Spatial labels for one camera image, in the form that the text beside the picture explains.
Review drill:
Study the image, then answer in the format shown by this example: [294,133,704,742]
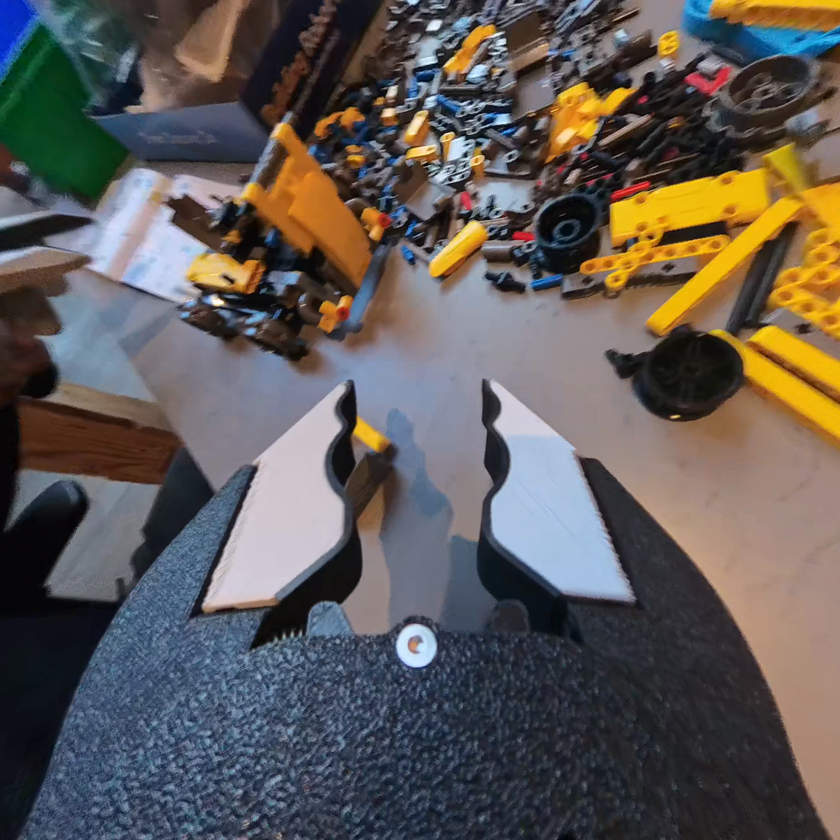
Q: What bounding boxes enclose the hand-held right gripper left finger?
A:
[200,381,364,614]

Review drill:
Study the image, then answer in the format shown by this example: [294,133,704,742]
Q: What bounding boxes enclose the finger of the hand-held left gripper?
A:
[0,248,91,298]
[0,209,94,252]

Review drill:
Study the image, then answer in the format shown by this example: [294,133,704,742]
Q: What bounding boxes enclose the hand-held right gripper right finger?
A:
[478,378,637,606]

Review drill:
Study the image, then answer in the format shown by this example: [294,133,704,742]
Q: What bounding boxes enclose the small grey toy connector piece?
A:
[344,446,398,519]

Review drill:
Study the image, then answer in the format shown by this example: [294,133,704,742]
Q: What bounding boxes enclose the white instruction booklet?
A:
[88,167,250,303]

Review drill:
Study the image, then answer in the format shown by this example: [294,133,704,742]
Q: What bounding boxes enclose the short yellow toy beam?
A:
[353,415,393,455]

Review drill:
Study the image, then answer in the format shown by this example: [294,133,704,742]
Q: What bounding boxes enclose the grey desk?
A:
[52,0,840,828]

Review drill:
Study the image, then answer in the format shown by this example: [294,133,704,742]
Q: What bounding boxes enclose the person's left hand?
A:
[0,325,61,403]

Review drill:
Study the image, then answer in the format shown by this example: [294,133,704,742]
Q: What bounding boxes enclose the green box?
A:
[0,20,129,201]

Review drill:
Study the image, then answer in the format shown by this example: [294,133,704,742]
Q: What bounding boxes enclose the small black toy connector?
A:
[605,348,647,382]

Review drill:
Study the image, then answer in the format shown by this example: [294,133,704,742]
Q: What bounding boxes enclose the dark blue robot kit box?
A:
[95,0,368,165]

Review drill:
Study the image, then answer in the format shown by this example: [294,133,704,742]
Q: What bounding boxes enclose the black spoked toy wheel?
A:
[630,328,746,422]

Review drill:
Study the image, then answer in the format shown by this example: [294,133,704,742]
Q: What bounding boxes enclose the black chair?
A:
[0,479,89,611]

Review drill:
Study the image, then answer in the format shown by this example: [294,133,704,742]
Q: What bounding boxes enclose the yellow toy vehicle model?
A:
[167,121,395,362]

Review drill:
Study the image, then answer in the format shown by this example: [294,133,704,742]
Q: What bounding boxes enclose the yellow curved toy panel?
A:
[428,220,490,280]

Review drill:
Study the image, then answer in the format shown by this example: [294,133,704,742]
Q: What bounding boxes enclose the black toy wheel rim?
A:
[533,192,611,275]

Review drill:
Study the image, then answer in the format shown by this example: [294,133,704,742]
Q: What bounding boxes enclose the pile of small toy parts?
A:
[308,0,821,296]

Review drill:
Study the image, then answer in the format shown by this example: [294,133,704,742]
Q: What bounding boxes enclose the grey toy wheel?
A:
[715,54,818,135]

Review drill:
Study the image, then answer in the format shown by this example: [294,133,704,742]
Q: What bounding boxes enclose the blue curved toy panel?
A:
[681,0,840,63]

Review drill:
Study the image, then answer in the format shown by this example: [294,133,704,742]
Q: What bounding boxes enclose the wooden post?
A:
[16,381,181,487]

